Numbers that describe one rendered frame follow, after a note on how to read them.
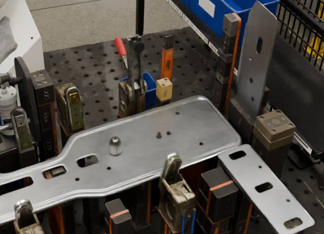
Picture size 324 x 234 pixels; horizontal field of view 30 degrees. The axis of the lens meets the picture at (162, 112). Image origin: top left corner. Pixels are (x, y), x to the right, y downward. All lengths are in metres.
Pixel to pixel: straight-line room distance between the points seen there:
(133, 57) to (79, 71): 0.71
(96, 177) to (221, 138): 0.35
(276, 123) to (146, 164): 0.35
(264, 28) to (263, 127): 0.26
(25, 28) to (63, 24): 1.69
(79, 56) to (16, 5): 0.32
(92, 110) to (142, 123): 0.51
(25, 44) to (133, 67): 0.54
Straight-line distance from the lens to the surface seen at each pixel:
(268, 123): 1.59
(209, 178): 1.54
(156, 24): 3.77
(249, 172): 1.54
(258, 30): 1.54
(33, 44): 2.01
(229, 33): 1.71
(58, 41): 3.63
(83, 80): 2.24
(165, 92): 1.67
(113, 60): 2.33
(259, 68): 1.58
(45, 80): 1.59
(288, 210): 1.49
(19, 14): 2.16
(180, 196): 1.41
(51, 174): 1.54
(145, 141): 1.58
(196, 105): 1.70
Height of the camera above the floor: 2.13
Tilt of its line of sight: 43 degrees down
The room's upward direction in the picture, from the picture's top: 4 degrees clockwise
